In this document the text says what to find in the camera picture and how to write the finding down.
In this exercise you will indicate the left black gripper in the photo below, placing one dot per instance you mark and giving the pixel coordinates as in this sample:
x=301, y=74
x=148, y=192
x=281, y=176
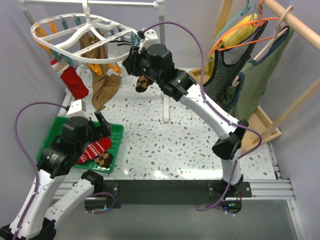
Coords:
x=103, y=130

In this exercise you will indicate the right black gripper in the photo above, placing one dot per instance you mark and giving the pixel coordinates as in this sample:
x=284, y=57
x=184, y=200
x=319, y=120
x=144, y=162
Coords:
x=131, y=62

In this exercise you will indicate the brown argyle sock back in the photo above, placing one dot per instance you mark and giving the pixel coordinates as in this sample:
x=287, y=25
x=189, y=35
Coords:
x=142, y=84

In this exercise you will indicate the brown argyle sock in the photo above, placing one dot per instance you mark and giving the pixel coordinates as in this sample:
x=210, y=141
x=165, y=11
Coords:
x=142, y=84
x=104, y=159

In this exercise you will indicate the red christmas sock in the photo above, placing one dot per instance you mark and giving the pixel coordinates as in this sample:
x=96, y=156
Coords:
x=70, y=78
x=95, y=150

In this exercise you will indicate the brown argyle sock front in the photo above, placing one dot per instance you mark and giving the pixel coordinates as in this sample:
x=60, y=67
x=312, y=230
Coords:
x=104, y=159

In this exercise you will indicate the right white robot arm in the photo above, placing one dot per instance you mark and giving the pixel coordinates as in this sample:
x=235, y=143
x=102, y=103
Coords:
x=156, y=64

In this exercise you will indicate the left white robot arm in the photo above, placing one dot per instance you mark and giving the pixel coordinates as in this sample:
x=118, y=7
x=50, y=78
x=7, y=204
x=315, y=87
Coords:
x=38, y=219

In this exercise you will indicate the white round clip hanger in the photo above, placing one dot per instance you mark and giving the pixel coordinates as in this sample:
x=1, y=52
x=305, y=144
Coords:
x=74, y=36

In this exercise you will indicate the orange clothes hanger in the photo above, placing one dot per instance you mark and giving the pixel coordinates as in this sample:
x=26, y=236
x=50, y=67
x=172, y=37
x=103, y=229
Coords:
x=222, y=26

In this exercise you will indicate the wooden clothes hanger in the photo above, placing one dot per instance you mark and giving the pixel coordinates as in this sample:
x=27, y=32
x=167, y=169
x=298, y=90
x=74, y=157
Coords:
x=272, y=37

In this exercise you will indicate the white striped sock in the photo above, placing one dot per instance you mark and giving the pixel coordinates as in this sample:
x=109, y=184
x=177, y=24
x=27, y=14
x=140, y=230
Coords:
x=117, y=48

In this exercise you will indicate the tan plain sock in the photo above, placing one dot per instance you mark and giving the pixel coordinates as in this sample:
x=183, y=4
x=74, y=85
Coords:
x=104, y=86

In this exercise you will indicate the green plastic tray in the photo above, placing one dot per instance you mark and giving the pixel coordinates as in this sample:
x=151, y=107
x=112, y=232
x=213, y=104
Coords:
x=116, y=137

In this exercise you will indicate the black striped tank top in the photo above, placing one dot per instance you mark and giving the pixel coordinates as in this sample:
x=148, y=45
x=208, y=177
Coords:
x=227, y=65

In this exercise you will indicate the green tank top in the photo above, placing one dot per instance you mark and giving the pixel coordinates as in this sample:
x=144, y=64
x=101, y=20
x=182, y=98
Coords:
x=241, y=101

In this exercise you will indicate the yellow shirt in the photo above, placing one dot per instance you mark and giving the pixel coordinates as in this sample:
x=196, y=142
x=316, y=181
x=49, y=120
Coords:
x=233, y=38

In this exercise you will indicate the wooden clothes rack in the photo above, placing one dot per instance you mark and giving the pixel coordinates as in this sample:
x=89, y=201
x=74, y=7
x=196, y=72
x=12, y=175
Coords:
x=270, y=128

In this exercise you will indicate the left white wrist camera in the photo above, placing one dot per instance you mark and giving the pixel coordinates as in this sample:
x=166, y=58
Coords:
x=77, y=108

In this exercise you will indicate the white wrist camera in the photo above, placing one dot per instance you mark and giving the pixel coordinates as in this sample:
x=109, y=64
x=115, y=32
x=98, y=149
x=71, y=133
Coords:
x=147, y=38
x=77, y=108

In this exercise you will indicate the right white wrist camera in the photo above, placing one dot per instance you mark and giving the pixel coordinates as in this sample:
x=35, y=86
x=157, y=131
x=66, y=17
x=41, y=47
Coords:
x=147, y=38

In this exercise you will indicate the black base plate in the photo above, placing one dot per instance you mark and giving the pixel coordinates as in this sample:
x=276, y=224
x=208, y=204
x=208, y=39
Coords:
x=160, y=192

